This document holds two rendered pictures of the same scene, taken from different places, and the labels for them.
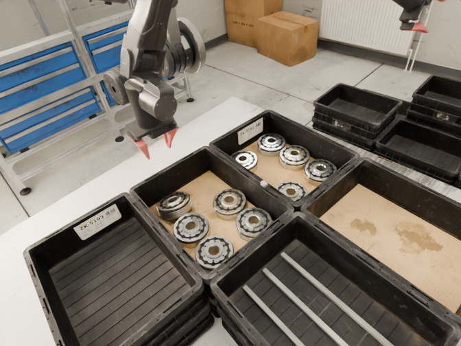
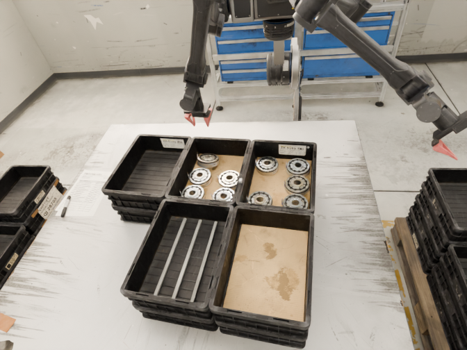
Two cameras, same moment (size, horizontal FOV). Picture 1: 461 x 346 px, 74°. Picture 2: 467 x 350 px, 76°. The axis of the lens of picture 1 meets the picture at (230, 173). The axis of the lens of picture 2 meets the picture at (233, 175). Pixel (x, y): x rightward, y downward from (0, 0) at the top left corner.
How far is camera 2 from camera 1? 82 cm
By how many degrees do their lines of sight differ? 38
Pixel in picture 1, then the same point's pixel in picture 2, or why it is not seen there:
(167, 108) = (187, 105)
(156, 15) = (192, 59)
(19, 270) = not seen: hidden behind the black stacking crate
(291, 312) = (186, 244)
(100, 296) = (146, 174)
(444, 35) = not seen: outside the picture
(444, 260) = (277, 305)
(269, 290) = (191, 229)
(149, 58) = (193, 76)
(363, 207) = (286, 243)
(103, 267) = (159, 164)
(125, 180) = (225, 134)
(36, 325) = not seen: hidden behind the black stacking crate
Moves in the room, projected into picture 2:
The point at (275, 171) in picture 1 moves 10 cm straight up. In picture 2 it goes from (277, 185) to (277, 169)
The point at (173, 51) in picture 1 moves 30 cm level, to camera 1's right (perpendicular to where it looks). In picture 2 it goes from (273, 69) to (328, 89)
